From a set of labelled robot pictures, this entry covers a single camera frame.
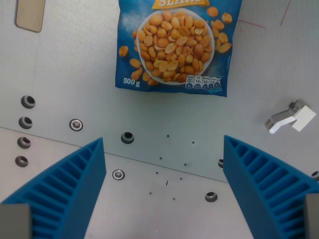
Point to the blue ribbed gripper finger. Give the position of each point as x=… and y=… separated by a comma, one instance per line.
x=251, y=179
x=74, y=189

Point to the silver hex socket screw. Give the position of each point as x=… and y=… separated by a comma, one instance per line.
x=76, y=124
x=118, y=174

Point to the white plastic block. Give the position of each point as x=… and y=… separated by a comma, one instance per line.
x=302, y=118

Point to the blue peanut bag 500 g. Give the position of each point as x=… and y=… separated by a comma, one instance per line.
x=174, y=49

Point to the beige rounded flat plate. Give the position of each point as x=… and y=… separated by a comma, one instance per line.
x=30, y=15

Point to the grey metal bracket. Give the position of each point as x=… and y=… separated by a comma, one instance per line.
x=281, y=117

